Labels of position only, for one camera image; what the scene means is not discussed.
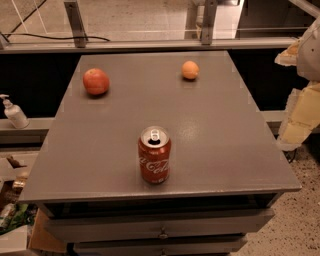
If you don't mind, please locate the cardboard box with clutter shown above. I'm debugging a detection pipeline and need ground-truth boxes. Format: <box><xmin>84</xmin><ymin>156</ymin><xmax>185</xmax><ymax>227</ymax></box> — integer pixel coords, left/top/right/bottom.
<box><xmin>0</xmin><ymin>152</ymin><xmax>66</xmax><ymax>256</ymax></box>

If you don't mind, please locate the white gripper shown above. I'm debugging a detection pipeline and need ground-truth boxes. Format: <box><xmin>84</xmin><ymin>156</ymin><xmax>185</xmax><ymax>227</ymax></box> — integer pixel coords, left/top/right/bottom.
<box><xmin>274</xmin><ymin>16</ymin><xmax>320</xmax><ymax>151</ymax></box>

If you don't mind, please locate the black cable on floor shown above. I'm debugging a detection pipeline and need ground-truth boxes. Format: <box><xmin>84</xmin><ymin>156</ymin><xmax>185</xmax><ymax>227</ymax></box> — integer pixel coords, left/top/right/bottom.
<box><xmin>0</xmin><ymin>31</ymin><xmax>111</xmax><ymax>44</ymax></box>

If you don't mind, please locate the red apple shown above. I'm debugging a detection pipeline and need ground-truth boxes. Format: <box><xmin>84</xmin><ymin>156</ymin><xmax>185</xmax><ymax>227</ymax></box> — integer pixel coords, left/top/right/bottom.
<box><xmin>83</xmin><ymin>68</ymin><xmax>110</xmax><ymax>95</ymax></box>

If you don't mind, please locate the upper grey drawer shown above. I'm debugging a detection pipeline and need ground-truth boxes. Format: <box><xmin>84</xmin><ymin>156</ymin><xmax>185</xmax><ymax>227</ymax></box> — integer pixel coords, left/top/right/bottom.
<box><xmin>45</xmin><ymin>208</ymin><xmax>274</xmax><ymax>243</ymax></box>

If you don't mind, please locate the white pump bottle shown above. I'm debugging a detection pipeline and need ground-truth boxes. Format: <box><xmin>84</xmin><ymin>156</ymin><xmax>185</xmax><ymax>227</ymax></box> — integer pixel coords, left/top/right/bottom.
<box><xmin>0</xmin><ymin>94</ymin><xmax>29</xmax><ymax>129</ymax></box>

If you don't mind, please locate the orange fruit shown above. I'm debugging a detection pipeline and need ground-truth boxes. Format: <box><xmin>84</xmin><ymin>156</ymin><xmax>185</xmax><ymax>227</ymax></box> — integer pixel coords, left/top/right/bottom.
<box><xmin>181</xmin><ymin>61</ymin><xmax>199</xmax><ymax>80</ymax></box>

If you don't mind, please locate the grey drawer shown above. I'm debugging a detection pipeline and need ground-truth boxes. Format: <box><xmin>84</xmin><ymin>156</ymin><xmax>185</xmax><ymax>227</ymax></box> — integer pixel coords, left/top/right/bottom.
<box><xmin>74</xmin><ymin>235</ymin><xmax>247</xmax><ymax>256</ymax></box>
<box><xmin>45</xmin><ymin>208</ymin><xmax>274</xmax><ymax>243</ymax></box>

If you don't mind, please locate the red coke can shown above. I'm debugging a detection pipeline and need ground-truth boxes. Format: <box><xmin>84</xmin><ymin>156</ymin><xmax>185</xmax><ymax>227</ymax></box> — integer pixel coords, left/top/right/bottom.
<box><xmin>138</xmin><ymin>126</ymin><xmax>171</xmax><ymax>184</ymax></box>

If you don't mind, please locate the metal window rail frame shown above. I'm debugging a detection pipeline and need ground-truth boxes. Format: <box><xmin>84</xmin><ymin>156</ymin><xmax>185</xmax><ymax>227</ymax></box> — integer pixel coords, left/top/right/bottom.
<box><xmin>0</xmin><ymin>0</ymin><xmax>320</xmax><ymax>54</ymax></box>

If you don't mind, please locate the lower grey drawer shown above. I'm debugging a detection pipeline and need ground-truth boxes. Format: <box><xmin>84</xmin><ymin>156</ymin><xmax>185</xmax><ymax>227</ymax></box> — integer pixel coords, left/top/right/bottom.
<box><xmin>74</xmin><ymin>235</ymin><xmax>247</xmax><ymax>256</ymax></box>

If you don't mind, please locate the grey drawer cabinet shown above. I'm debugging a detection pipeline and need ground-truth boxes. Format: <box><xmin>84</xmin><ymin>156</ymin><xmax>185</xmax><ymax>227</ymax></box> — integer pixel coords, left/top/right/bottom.
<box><xmin>21</xmin><ymin>51</ymin><xmax>300</xmax><ymax>256</ymax></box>

